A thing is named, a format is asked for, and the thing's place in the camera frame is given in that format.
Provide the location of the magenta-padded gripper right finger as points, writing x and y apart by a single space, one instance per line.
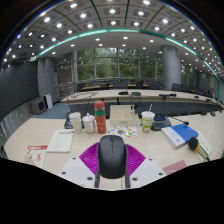
148 171

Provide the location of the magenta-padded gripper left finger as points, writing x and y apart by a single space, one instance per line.
75 170

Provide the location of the dark grey computer mouse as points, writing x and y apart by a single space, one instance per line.
112 156

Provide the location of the white paper booklet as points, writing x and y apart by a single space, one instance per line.
60 140

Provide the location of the red and white brochure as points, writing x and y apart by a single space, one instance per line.
36 156

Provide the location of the colourful sticker leaflet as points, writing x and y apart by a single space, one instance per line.
125 132

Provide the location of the tall white paper cup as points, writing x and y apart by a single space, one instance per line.
76 122

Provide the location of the white lidded mug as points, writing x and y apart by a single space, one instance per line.
89 124

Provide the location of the black conference microphone unit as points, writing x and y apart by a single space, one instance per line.
161 124

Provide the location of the green-lidded drink cup with straw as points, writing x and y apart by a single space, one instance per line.
147 121

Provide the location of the blue and white book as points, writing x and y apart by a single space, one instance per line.
181 134

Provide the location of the red drink bottle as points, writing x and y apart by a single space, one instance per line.
100 120

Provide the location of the beige cardboard box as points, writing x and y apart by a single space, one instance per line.
124 116

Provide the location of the white booklet with green edge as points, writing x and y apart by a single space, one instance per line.
205 143

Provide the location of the white standing panel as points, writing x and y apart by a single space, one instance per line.
48 101

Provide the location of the grey box appliance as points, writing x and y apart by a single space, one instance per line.
37 106

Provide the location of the long curved conference table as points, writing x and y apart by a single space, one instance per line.
110 95

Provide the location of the dark office chairs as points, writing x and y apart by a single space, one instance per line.
153 85

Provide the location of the ceiling lights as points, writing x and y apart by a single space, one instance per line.
112 11

